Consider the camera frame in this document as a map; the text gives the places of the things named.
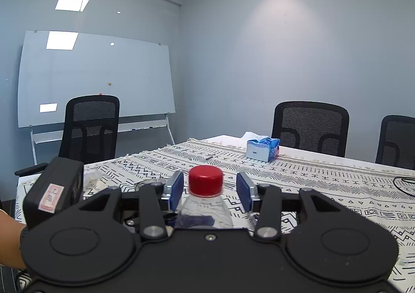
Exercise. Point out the red bottle cap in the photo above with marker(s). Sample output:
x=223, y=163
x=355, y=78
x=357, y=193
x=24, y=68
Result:
x=206, y=179

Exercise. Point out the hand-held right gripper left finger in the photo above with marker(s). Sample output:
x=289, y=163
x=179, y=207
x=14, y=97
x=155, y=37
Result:
x=176, y=189

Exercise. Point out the dark striped clothing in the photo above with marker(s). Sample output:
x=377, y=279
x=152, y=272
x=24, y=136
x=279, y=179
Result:
x=6, y=280

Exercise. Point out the dark wristband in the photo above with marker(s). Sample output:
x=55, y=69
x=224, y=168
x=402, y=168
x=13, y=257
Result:
x=23, y=241

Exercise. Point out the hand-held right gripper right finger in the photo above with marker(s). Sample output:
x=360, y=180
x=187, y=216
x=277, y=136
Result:
x=244, y=194

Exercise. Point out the clear plastic bottle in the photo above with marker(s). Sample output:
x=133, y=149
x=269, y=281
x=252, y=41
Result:
x=207, y=212

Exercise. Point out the crumpled clear plastic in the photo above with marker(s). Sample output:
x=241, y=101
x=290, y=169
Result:
x=92, y=178

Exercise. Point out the black mesh office chair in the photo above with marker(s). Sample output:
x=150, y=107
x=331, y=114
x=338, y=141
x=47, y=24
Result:
x=397, y=140
x=309, y=124
x=90, y=130

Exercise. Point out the white whiteboard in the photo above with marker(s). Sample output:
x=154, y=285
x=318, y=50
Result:
x=97, y=79

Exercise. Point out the person's left forearm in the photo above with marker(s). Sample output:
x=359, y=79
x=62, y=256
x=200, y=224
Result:
x=9, y=238

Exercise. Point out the black white patterned tablecloth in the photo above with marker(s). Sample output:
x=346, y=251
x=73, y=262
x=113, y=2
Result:
x=324, y=176

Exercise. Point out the blue tissue pack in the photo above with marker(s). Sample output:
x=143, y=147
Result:
x=261, y=150

